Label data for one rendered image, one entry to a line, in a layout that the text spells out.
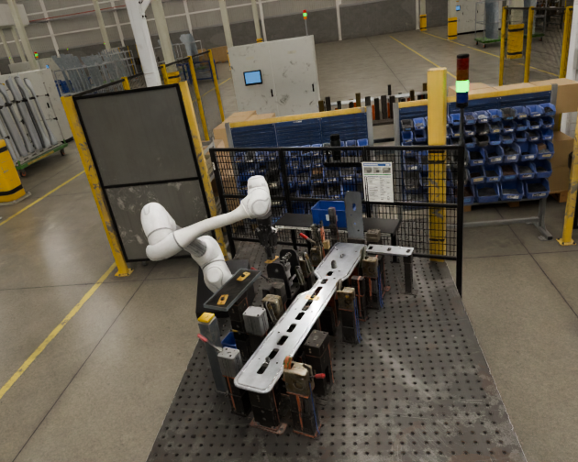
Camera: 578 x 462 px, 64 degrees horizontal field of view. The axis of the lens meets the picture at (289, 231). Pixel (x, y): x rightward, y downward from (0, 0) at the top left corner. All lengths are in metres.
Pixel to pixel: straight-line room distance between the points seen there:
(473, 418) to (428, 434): 0.22
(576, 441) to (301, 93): 7.50
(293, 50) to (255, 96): 1.11
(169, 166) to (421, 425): 3.54
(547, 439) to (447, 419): 1.07
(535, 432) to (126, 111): 4.21
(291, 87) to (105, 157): 5.00
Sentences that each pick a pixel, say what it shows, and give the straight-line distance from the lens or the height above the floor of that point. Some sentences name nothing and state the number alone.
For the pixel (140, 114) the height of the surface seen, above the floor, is 1.75.
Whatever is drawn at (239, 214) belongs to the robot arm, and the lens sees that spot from 2.19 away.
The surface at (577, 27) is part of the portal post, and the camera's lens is 6.95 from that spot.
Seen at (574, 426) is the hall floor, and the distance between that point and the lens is 3.42.
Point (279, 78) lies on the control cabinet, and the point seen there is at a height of 1.35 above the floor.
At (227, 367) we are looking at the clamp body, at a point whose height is 1.00.
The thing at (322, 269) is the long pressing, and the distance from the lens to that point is 2.84.
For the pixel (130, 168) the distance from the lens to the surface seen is 5.08.
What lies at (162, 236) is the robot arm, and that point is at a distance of 2.43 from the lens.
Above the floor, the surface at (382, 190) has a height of 1.24.
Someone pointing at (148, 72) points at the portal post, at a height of 1.97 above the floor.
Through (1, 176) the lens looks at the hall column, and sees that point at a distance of 9.82.
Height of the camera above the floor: 2.41
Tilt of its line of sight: 25 degrees down
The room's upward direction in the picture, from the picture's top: 9 degrees counter-clockwise
